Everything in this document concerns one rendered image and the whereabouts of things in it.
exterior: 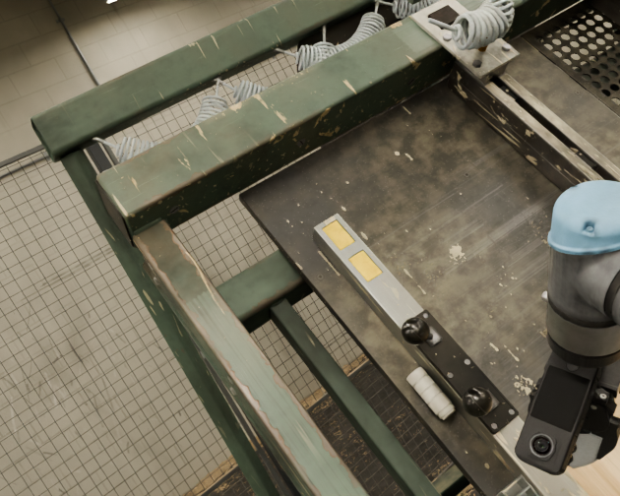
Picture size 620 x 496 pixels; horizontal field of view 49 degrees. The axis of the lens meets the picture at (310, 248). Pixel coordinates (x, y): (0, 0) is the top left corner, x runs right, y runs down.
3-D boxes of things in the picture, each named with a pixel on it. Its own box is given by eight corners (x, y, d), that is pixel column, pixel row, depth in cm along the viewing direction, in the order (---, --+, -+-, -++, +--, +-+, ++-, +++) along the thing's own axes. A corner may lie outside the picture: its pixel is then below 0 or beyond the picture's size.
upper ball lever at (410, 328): (432, 355, 101) (410, 350, 89) (415, 336, 103) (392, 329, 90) (451, 339, 101) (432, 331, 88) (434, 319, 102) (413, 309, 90)
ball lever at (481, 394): (488, 419, 96) (473, 424, 84) (469, 399, 98) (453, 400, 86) (508, 403, 96) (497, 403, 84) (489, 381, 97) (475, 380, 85)
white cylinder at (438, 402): (404, 381, 102) (439, 423, 99) (407, 374, 100) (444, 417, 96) (419, 370, 103) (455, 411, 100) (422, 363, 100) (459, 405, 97)
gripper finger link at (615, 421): (617, 454, 71) (626, 403, 66) (612, 465, 71) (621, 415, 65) (571, 437, 74) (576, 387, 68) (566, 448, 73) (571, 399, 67)
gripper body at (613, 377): (630, 384, 73) (645, 305, 65) (606, 447, 68) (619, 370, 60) (558, 360, 77) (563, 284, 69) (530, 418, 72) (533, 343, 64)
